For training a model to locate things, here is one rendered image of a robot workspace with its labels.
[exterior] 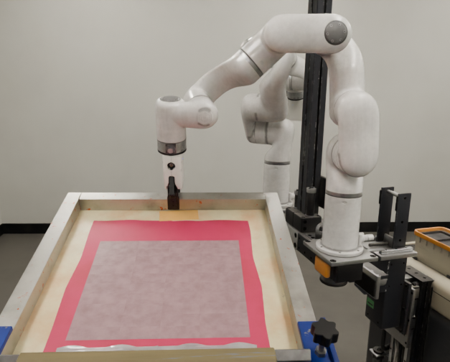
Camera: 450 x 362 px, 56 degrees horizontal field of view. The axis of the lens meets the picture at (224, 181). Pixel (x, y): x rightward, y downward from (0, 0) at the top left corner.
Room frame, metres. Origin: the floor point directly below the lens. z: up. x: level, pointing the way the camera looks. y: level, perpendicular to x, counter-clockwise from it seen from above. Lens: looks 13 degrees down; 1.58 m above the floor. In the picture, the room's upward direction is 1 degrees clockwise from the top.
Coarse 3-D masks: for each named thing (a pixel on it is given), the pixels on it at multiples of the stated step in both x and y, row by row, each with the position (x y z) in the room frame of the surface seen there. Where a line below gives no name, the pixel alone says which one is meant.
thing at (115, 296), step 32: (96, 224) 1.04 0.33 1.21; (128, 224) 1.04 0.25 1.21; (160, 224) 1.05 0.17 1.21; (96, 256) 0.91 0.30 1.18; (128, 256) 0.92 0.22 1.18; (160, 256) 0.92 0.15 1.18; (96, 288) 0.81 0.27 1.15; (128, 288) 0.81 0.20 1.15; (160, 288) 0.82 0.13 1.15; (64, 320) 0.73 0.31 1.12; (96, 320) 0.73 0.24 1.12; (128, 320) 0.73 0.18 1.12; (160, 320) 0.73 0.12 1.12
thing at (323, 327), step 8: (320, 320) 0.62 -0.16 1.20; (312, 328) 0.61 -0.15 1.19; (320, 328) 0.60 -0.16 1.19; (328, 328) 0.60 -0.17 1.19; (320, 336) 0.59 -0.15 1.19; (328, 336) 0.59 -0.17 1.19; (336, 336) 0.59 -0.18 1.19; (320, 344) 0.60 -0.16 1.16; (328, 344) 0.59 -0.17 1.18; (320, 352) 0.61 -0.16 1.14
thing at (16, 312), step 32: (96, 192) 1.13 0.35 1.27; (128, 192) 1.13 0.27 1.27; (160, 192) 1.14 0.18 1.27; (192, 192) 1.14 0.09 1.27; (224, 192) 1.15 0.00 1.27; (256, 192) 1.15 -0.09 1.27; (64, 224) 0.98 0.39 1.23; (32, 256) 0.86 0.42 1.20; (288, 256) 0.88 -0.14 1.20; (32, 288) 0.76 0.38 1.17; (288, 288) 0.78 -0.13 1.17; (0, 320) 0.68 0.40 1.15
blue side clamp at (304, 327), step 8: (304, 328) 0.67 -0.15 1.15; (304, 336) 0.65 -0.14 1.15; (312, 336) 0.65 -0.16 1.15; (304, 344) 0.64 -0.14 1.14; (312, 344) 0.64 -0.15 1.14; (312, 352) 0.62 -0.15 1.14; (328, 352) 0.62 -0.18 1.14; (336, 352) 0.61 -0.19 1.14; (312, 360) 0.61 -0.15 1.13; (320, 360) 0.61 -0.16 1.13; (328, 360) 0.61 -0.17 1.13; (336, 360) 0.60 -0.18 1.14
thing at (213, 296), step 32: (192, 224) 1.05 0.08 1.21; (224, 224) 1.05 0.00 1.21; (192, 256) 0.92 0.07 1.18; (224, 256) 0.92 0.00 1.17; (192, 288) 0.82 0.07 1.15; (224, 288) 0.82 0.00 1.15; (256, 288) 0.83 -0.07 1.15; (192, 320) 0.73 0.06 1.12; (224, 320) 0.74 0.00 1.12; (256, 320) 0.74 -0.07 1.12
